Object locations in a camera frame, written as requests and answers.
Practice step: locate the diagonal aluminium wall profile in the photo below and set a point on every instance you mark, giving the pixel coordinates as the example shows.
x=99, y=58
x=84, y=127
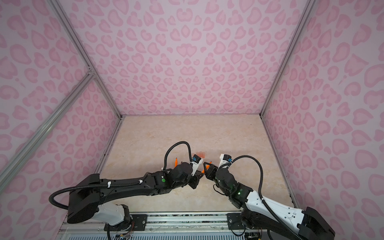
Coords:
x=23, y=155

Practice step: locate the corner aluminium profile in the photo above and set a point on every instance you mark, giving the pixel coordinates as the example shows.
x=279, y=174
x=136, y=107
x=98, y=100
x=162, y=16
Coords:
x=80, y=47
x=310, y=7

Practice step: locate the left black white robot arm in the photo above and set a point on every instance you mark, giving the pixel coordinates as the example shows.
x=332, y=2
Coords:
x=93, y=191

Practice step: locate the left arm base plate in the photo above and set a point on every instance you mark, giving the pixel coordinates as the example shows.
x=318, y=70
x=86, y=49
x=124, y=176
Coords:
x=131, y=223

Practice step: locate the left corner aluminium profile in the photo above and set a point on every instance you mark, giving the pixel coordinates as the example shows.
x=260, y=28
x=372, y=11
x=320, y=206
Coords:
x=80, y=47

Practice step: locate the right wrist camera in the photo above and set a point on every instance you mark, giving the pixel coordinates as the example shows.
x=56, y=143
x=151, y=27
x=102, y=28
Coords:
x=225, y=161

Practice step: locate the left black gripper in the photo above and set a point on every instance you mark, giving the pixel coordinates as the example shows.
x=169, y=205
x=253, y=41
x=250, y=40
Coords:
x=197, y=177

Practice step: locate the right corner aluminium profile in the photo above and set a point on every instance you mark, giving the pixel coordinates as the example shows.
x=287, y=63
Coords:
x=310, y=7

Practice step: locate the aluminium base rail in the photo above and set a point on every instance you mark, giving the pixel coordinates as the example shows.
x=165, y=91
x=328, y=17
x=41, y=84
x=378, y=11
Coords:
x=168, y=226

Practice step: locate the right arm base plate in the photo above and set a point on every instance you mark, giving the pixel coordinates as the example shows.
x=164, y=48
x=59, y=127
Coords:
x=236, y=221

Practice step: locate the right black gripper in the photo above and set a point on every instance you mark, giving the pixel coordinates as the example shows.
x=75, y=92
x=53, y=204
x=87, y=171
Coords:
x=210, y=171

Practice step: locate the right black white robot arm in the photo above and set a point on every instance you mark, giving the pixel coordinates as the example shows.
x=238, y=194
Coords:
x=261, y=212

